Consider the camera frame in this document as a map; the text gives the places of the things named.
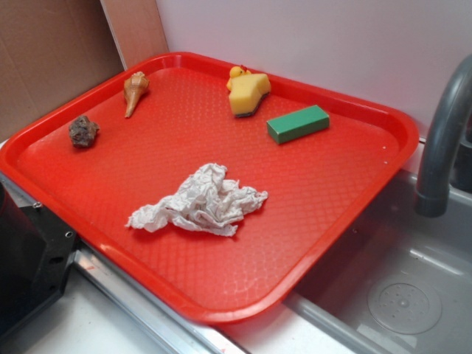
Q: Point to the brown spiral seashell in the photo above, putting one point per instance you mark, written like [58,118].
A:
[134,88]

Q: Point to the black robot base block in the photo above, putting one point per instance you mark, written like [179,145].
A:
[36,253]

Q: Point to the red plastic tray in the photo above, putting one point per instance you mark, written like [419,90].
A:
[317,185]

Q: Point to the crumpled white paper towel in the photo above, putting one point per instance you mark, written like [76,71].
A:
[205,202]

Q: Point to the green rectangular block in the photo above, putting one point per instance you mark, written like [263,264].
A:
[298,124]

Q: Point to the yellow sponge with dark base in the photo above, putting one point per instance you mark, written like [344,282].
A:
[246,93]

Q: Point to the yellow rubber duck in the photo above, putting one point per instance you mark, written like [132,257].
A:
[236,71]

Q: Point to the dark brown rock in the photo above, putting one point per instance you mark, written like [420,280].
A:
[83,132]

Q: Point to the grey plastic sink basin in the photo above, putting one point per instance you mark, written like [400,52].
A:
[389,241]

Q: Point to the grey curved faucet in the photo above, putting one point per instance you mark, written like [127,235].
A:
[446,159]

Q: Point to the round sink drain cover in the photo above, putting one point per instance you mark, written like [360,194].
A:
[404,308]

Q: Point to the brown cardboard panel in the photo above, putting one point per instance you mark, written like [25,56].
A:
[51,52]

